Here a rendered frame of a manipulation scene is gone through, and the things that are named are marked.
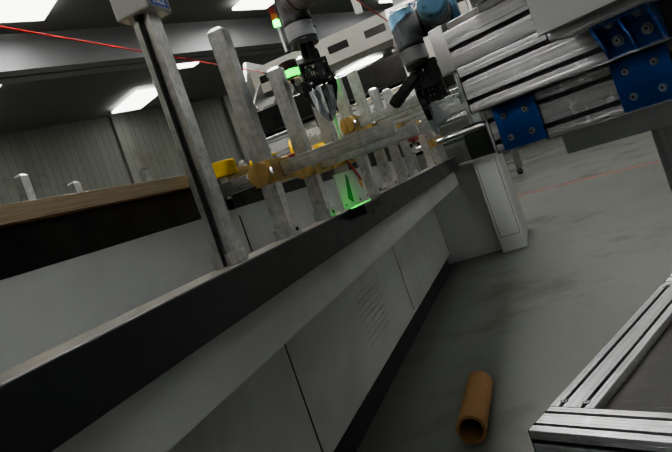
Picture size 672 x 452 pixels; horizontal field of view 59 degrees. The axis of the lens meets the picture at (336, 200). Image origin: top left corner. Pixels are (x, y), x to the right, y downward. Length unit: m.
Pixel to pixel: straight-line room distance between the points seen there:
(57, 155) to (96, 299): 11.41
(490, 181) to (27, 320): 3.33
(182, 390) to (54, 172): 11.55
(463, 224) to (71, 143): 9.60
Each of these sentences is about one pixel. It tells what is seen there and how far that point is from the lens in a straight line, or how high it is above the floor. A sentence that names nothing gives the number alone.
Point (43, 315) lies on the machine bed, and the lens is 1.01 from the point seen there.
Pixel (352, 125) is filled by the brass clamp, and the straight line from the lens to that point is 1.95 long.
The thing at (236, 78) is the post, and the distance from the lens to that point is 1.30.
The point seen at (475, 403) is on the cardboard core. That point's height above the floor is 0.08.
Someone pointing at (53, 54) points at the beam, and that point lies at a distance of 7.98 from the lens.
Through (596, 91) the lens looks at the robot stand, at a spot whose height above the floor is 0.78.
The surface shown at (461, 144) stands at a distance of 3.96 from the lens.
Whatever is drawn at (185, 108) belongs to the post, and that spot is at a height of 0.98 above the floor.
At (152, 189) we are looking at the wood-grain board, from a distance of 1.23.
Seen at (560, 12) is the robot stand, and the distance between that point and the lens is 0.95.
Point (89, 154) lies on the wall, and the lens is 12.65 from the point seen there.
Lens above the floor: 0.77
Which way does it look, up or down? 1 degrees down
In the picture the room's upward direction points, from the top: 19 degrees counter-clockwise
